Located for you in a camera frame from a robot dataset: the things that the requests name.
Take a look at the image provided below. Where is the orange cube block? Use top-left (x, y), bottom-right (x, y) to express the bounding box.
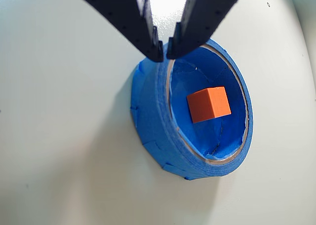
top-left (186, 86), bottom-right (232, 124)

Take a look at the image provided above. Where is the blue tape roll bin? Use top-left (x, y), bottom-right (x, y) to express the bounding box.
top-left (129, 38), bottom-right (254, 182)

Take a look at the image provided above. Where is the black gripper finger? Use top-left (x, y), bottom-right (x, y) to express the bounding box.
top-left (68, 0), bottom-right (164, 63)
top-left (166, 0), bottom-right (270, 61)

